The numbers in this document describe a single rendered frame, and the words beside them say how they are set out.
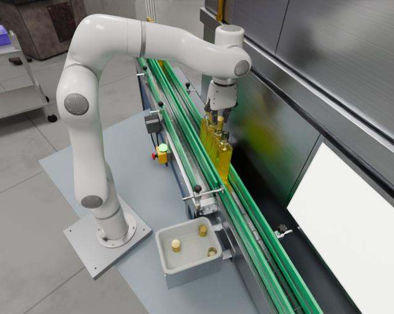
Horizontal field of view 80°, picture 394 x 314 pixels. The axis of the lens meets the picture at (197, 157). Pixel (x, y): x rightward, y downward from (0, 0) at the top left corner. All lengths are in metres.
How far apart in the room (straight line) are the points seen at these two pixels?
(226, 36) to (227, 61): 0.09
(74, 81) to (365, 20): 0.66
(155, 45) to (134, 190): 0.94
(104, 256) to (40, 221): 1.35
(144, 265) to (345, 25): 1.12
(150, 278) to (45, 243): 1.35
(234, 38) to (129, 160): 1.10
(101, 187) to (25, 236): 1.63
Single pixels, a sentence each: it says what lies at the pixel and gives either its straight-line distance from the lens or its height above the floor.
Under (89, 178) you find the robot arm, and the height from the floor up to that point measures 1.24.
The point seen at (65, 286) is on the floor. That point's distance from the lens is 2.14.
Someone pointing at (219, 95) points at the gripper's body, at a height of 1.45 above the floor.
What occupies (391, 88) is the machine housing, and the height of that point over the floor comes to 1.65.
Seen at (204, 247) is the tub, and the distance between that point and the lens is 1.01.
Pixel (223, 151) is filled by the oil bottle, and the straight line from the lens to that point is 0.91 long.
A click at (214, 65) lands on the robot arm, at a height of 1.60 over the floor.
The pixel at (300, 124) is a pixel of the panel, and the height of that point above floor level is 1.47.
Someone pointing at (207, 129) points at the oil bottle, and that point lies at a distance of 1.00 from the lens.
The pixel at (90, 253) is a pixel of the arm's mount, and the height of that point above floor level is 0.78.
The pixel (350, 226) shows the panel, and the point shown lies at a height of 1.34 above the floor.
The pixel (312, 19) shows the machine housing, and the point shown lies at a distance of 0.74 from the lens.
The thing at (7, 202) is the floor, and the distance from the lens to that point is 2.81.
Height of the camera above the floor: 1.87
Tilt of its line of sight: 45 degrees down
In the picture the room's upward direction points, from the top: 2 degrees clockwise
